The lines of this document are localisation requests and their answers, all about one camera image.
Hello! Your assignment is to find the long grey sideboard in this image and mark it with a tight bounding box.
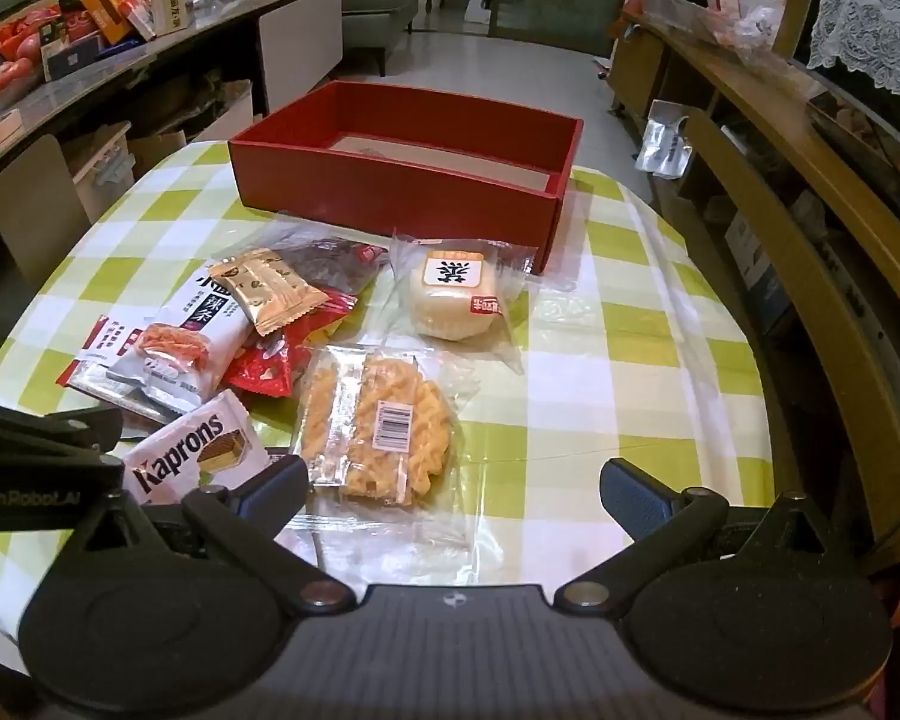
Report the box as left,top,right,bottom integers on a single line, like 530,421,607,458
0,0,342,188

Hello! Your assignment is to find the red fruit pile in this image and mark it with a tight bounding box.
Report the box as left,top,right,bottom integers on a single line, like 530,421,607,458
0,15,46,110

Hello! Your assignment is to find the silver bag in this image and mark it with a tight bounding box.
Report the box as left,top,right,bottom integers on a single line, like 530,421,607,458
636,99,692,179

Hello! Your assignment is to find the curved wooden chair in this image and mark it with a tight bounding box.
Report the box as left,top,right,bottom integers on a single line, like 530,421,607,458
679,109,900,563

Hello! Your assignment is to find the white spicy strip packet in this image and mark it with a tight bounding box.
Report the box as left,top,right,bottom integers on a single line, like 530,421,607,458
109,262,256,417

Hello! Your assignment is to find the beige storage bin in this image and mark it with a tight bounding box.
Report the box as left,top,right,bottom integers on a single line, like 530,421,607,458
66,120,132,203

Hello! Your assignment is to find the orange box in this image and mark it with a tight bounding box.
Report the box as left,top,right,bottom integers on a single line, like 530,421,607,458
79,0,134,46

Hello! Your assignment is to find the clear plastic bag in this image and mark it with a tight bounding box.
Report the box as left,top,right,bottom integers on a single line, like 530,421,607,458
709,4,788,61

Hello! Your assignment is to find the round bun packet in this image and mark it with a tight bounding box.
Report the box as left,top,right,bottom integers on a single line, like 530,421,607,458
388,231,537,377

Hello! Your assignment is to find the white wafer packet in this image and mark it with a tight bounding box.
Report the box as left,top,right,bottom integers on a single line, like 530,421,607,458
122,390,271,507

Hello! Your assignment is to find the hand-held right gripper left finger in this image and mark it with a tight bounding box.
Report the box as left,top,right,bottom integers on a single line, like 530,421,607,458
34,456,357,616

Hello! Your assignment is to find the white cabinet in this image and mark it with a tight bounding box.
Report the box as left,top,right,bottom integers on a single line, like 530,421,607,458
259,0,344,115

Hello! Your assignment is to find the clear yellow fried twist packet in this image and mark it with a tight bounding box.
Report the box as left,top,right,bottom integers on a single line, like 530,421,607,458
291,345,482,550

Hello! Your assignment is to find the red cardboard box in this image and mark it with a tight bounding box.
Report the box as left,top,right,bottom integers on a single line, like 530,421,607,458
229,81,584,275

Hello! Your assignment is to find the wooden counter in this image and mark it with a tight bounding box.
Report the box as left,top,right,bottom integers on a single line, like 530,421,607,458
621,6,900,308

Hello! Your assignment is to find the red white sausage packet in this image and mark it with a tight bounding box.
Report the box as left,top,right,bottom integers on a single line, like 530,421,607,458
58,313,173,422

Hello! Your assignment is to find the clear dark jerky packet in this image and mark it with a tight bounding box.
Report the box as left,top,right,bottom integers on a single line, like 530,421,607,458
270,234,389,295

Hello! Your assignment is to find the gold brown small packet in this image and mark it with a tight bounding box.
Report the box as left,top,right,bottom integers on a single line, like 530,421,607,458
208,247,329,337

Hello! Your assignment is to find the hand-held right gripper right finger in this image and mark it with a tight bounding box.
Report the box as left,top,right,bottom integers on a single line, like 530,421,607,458
551,457,871,612

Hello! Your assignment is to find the red white date packet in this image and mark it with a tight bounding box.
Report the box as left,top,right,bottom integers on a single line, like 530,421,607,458
225,286,361,397

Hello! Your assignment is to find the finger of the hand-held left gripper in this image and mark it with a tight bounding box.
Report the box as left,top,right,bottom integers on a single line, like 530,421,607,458
0,397,122,458

